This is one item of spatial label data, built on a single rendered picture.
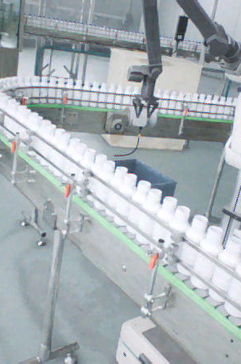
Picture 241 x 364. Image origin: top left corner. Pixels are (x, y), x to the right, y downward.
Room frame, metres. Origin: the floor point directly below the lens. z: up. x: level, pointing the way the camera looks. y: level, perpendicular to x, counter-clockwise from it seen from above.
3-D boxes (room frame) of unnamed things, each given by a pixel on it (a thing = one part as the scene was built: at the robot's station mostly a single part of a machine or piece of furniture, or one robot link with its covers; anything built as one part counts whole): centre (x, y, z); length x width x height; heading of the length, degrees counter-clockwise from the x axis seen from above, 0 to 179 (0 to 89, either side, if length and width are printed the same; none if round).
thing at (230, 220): (1.66, -0.52, 0.74); 0.11 x 0.11 x 0.40; 40
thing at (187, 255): (1.01, -0.22, 1.08); 0.06 x 0.06 x 0.17
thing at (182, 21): (7.57, -0.54, 1.55); 0.17 x 0.15 x 0.42; 112
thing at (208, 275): (0.96, -0.26, 1.08); 0.06 x 0.06 x 0.17
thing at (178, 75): (5.80, -0.17, 0.59); 1.10 x 0.62 x 1.18; 112
